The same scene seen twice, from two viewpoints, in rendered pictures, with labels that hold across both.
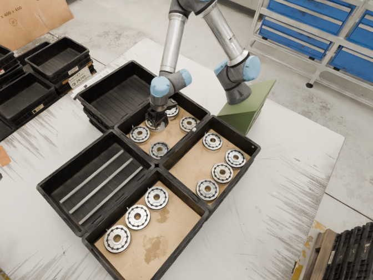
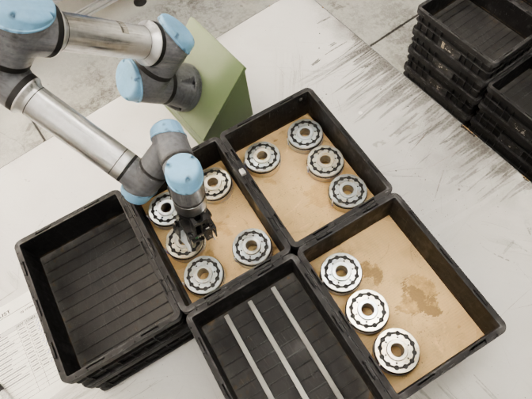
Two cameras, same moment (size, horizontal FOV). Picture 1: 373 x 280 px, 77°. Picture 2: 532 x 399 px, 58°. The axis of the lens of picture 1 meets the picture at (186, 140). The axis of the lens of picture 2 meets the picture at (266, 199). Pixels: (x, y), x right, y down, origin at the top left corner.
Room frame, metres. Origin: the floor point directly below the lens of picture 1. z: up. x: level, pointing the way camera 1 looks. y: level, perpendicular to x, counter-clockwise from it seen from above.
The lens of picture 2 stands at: (0.26, 0.48, 2.03)
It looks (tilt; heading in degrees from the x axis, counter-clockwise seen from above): 63 degrees down; 303
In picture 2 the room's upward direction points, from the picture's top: 12 degrees counter-clockwise
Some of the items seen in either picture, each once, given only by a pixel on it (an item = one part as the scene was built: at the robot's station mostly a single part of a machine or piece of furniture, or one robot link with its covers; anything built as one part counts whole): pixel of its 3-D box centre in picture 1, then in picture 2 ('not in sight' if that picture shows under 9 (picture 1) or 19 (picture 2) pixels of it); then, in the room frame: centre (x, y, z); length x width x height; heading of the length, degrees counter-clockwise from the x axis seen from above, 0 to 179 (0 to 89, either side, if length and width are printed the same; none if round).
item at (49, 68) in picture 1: (67, 75); not in sight; (1.51, 1.09, 0.37); 0.40 x 0.30 x 0.45; 149
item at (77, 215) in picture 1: (101, 181); (285, 362); (0.38, 0.36, 0.87); 0.40 x 0.30 x 0.11; 144
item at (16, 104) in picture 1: (31, 108); not in sight; (1.16, 1.29, 0.31); 0.40 x 0.30 x 0.34; 149
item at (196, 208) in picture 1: (149, 228); (392, 294); (0.20, 0.12, 0.87); 0.40 x 0.30 x 0.11; 144
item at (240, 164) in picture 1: (235, 158); (305, 133); (0.56, -0.25, 0.86); 0.10 x 0.10 x 0.01
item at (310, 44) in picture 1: (300, 22); not in sight; (2.28, -0.99, 0.60); 0.72 x 0.03 x 0.56; 59
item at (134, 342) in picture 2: (123, 90); (95, 279); (0.88, 0.36, 0.92); 0.40 x 0.30 x 0.02; 144
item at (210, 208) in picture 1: (211, 157); (302, 162); (0.52, -0.12, 0.92); 0.40 x 0.30 x 0.02; 144
